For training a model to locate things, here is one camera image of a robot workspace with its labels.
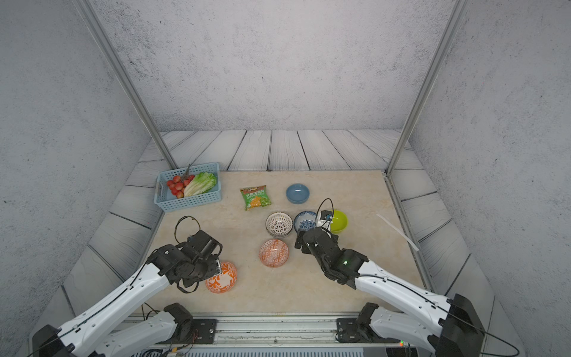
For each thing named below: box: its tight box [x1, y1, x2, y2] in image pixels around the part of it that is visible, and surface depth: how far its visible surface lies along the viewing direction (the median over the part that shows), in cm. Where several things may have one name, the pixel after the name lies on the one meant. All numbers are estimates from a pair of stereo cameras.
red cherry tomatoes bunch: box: [166, 174, 196, 199], surface depth 112 cm
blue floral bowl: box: [293, 210, 318, 235], surface depth 98 cm
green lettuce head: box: [182, 171, 218, 198], surface depth 111 cm
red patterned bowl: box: [258, 238, 290, 269], surface depth 91 cm
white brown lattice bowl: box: [265, 211, 294, 238], surface depth 98 cm
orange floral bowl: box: [205, 261, 238, 294], surface depth 84 cm
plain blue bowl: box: [285, 182, 311, 205], surface depth 110 cm
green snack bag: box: [239, 185, 273, 212], surface depth 109 cm
